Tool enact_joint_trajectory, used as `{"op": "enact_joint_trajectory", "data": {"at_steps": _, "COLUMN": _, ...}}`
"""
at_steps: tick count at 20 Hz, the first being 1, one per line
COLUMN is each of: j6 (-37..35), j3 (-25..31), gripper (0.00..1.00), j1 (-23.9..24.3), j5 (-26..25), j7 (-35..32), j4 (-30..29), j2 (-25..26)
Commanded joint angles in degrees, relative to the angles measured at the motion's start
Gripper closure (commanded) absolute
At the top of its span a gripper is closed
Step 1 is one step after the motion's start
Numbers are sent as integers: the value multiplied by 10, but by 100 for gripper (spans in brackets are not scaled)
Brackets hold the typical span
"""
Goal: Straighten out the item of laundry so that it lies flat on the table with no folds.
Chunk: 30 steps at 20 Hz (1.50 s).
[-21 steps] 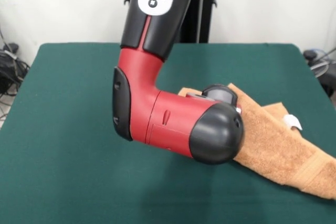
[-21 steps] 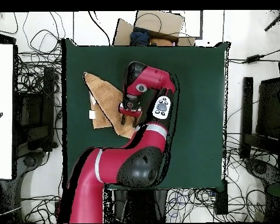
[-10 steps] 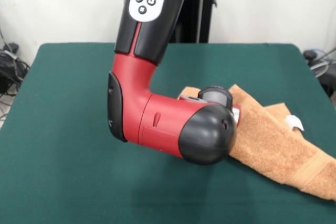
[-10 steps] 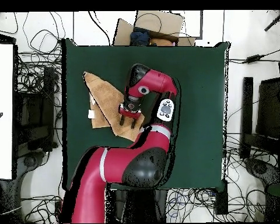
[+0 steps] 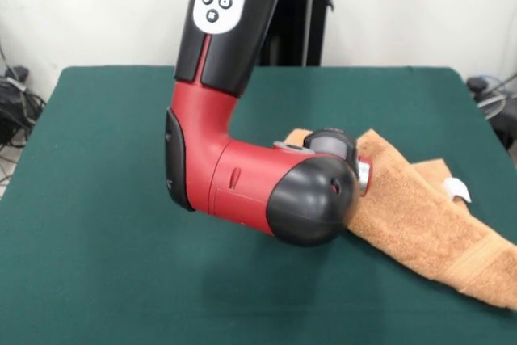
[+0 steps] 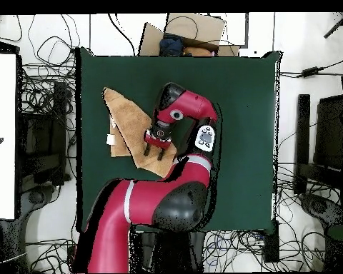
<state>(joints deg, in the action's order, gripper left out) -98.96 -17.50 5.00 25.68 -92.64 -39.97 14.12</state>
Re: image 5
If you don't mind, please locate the orange terry towel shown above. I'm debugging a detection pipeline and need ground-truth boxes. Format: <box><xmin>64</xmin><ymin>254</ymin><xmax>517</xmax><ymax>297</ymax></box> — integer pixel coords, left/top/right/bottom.
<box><xmin>284</xmin><ymin>128</ymin><xmax>517</xmax><ymax>310</ymax></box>

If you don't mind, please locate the black upright stand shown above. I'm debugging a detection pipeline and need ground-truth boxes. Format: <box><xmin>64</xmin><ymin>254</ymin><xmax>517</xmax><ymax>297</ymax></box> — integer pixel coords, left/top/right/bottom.
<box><xmin>256</xmin><ymin>0</ymin><xmax>336</xmax><ymax>67</ymax></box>

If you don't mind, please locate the tangle of black cables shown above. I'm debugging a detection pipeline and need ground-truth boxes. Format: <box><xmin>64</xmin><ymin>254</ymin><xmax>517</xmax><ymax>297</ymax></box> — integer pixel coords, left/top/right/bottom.
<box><xmin>466</xmin><ymin>74</ymin><xmax>517</xmax><ymax>152</ymax></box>
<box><xmin>0</xmin><ymin>37</ymin><xmax>48</xmax><ymax>184</ymax></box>

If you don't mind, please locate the dark green table cloth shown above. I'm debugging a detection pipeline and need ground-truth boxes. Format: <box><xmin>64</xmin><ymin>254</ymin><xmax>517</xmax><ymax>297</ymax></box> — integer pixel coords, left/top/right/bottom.
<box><xmin>0</xmin><ymin>65</ymin><xmax>517</xmax><ymax>345</ymax></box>

